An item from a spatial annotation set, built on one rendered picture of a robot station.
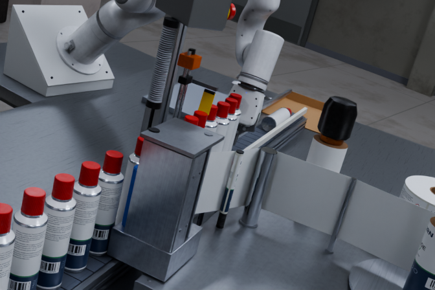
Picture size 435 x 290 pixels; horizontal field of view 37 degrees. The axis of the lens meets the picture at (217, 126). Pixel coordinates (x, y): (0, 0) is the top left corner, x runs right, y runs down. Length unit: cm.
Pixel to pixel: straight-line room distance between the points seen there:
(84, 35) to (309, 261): 114
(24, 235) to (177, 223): 29
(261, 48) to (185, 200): 73
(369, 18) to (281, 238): 676
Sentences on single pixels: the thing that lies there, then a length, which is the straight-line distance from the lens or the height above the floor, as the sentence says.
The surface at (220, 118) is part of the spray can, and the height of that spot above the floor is 105.
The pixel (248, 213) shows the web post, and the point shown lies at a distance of 150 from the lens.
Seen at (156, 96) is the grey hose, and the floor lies 110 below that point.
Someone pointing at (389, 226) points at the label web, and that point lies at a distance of 146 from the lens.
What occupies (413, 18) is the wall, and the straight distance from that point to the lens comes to 797.
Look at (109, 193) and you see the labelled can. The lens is 121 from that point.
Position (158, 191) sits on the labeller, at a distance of 118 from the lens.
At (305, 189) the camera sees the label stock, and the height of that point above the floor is 100.
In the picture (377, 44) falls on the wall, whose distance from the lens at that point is 812.
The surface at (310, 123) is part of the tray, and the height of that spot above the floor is 83.
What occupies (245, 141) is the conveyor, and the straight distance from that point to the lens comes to 202.
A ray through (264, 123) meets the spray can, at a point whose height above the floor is 90.
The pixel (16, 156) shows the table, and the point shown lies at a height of 83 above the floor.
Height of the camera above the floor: 157
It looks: 19 degrees down
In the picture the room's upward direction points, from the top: 14 degrees clockwise
